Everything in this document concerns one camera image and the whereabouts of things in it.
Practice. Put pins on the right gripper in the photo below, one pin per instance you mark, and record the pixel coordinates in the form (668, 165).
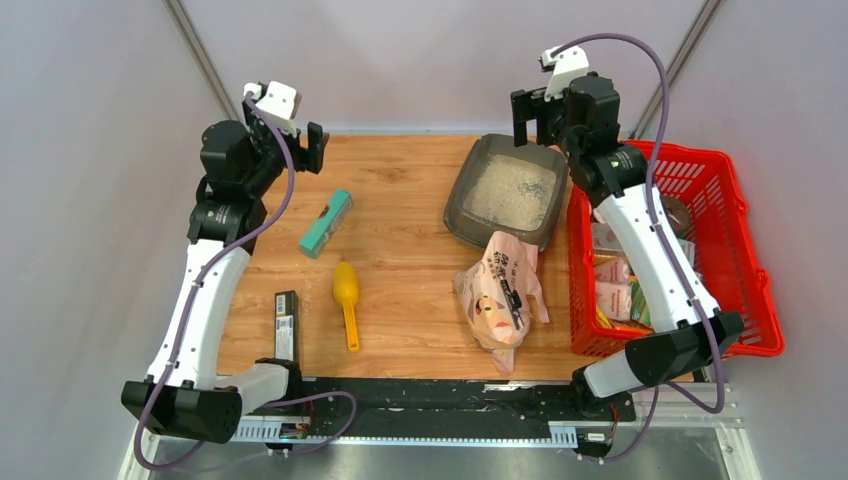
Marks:
(532, 105)

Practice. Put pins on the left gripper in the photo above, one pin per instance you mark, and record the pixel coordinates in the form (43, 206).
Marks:
(309, 158)

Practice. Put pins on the pink cat litter bag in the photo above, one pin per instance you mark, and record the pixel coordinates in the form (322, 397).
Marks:
(481, 298)

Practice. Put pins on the black bag clip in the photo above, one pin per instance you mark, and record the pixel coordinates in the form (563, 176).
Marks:
(514, 303)

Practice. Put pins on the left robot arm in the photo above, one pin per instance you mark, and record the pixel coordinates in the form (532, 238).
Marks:
(181, 394)

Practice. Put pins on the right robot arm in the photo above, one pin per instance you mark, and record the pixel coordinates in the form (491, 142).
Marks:
(690, 329)

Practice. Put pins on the grey litter box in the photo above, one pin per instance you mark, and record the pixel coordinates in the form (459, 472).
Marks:
(502, 187)

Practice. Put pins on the teal box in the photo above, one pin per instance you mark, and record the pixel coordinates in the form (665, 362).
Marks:
(322, 229)

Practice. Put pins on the black flat box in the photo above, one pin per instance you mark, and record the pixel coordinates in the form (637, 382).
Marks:
(286, 314)

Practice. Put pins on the yellow plastic scoop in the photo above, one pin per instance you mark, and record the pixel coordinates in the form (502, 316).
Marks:
(346, 294)

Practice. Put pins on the brown round container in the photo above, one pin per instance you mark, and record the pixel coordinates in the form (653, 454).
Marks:
(678, 215)

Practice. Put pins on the pink white carton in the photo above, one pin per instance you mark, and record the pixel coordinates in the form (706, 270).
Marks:
(614, 287)

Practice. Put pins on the red plastic basket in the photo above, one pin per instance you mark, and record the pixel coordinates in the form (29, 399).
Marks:
(706, 183)

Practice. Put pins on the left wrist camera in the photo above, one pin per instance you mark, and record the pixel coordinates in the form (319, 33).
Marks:
(278, 101)

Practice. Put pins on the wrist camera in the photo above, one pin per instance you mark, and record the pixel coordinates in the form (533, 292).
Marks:
(278, 101)
(564, 67)

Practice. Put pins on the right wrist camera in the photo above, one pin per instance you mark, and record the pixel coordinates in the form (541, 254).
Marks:
(564, 67)

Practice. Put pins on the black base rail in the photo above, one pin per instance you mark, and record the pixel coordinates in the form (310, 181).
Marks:
(431, 412)

